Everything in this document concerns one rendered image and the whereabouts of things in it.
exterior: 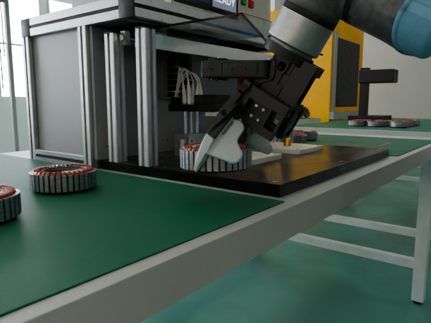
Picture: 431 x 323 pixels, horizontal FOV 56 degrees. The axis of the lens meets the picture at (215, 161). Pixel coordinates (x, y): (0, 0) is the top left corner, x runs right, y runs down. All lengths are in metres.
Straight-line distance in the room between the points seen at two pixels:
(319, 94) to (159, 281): 4.29
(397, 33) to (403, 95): 5.75
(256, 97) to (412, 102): 5.71
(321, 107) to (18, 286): 4.36
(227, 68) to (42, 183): 0.36
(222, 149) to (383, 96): 5.81
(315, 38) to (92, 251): 0.37
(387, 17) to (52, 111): 0.84
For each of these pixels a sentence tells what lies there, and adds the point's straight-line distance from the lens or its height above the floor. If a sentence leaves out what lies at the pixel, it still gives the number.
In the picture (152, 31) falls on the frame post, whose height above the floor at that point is 1.04.
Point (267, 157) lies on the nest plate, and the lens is 0.91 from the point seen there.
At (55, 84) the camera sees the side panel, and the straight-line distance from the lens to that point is 1.10.
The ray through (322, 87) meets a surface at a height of 1.06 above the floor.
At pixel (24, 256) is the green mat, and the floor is 0.75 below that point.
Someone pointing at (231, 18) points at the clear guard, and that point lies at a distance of 0.81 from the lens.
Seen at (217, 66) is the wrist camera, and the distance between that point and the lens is 0.60.
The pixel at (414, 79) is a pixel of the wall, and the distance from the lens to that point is 6.24.
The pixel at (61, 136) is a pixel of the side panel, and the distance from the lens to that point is 1.09.
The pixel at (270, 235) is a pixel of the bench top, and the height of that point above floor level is 0.72.
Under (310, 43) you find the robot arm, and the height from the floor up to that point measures 0.98.
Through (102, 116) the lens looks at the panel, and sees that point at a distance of 0.97.
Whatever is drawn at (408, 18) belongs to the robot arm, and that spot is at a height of 0.99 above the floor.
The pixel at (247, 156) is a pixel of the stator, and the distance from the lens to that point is 0.60.
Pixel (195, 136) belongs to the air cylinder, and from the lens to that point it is 1.00.
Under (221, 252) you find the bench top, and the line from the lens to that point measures 0.48.
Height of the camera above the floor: 0.90
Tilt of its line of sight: 8 degrees down
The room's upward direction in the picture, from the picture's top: straight up
